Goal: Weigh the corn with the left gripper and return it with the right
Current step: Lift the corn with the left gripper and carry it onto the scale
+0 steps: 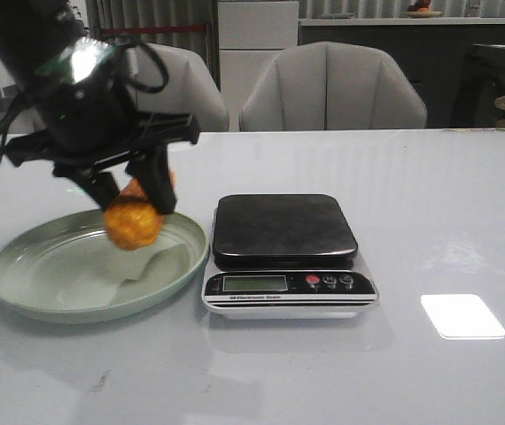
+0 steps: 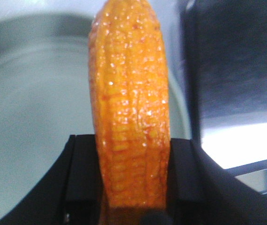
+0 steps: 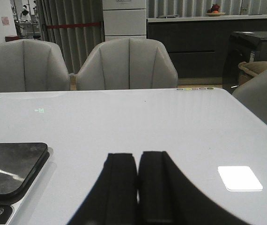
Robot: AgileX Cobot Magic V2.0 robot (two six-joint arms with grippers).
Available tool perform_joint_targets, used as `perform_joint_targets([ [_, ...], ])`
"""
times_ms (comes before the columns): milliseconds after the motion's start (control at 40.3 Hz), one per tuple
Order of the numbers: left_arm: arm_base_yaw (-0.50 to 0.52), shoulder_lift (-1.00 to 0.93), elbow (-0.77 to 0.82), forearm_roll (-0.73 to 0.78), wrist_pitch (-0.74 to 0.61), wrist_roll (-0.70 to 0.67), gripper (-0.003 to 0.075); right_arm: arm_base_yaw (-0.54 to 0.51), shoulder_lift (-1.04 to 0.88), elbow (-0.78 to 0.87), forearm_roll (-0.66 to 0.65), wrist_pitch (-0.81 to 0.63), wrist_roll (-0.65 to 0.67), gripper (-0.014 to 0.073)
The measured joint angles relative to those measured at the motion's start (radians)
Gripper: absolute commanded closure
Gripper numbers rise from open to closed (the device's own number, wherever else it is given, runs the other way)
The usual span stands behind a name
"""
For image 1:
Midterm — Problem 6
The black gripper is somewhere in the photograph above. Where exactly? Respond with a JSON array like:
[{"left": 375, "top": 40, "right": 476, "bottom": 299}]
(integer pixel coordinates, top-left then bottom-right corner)
[{"left": 3, "top": 38, "right": 199, "bottom": 215}]

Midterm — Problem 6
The orange corn cob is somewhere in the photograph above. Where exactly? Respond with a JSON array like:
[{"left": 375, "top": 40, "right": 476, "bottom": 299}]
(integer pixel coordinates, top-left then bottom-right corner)
[{"left": 103, "top": 177, "right": 167, "bottom": 251}]

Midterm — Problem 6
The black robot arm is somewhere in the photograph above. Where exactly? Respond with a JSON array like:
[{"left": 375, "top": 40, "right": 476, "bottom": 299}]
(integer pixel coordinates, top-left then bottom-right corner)
[{"left": 0, "top": 1, "right": 199, "bottom": 214}]

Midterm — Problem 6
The light green oval plate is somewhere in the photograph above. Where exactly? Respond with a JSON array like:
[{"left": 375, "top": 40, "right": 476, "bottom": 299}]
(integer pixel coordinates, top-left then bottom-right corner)
[{"left": 0, "top": 210, "right": 209, "bottom": 324}]

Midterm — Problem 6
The left grey upholstered chair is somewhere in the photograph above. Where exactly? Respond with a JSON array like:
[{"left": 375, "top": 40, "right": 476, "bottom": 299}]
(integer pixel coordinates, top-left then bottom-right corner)
[{"left": 129, "top": 43, "right": 229, "bottom": 132}]

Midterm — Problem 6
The grey upholstered chair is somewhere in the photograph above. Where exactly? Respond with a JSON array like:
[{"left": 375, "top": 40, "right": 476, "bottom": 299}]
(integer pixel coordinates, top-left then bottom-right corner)
[
  {"left": 238, "top": 42, "right": 427, "bottom": 132},
  {"left": 129, "top": 43, "right": 229, "bottom": 132}
]

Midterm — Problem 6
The black silver kitchen scale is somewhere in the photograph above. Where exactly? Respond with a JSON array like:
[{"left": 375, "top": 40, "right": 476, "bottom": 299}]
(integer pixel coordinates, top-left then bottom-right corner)
[{"left": 201, "top": 194, "right": 380, "bottom": 320}]

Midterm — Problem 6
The white drawer cabinet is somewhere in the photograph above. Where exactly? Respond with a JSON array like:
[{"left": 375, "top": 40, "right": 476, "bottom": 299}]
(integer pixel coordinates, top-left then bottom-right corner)
[{"left": 218, "top": 1, "right": 299, "bottom": 131}]

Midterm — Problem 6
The right grey upholstered chair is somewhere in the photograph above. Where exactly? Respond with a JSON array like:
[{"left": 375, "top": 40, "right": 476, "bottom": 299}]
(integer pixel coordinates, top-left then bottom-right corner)
[{"left": 238, "top": 42, "right": 427, "bottom": 132}]

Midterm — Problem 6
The dark grey counter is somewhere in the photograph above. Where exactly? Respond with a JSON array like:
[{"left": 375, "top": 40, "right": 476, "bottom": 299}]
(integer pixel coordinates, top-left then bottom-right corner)
[{"left": 299, "top": 18, "right": 505, "bottom": 128}]

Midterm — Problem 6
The fruit bowl on counter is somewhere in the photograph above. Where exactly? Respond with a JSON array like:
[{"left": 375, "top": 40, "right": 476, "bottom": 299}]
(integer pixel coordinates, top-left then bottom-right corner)
[{"left": 403, "top": 0, "right": 443, "bottom": 19}]

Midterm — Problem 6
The dark side table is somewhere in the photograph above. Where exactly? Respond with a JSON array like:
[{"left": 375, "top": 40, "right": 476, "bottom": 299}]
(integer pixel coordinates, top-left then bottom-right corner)
[{"left": 450, "top": 44, "right": 505, "bottom": 128}]

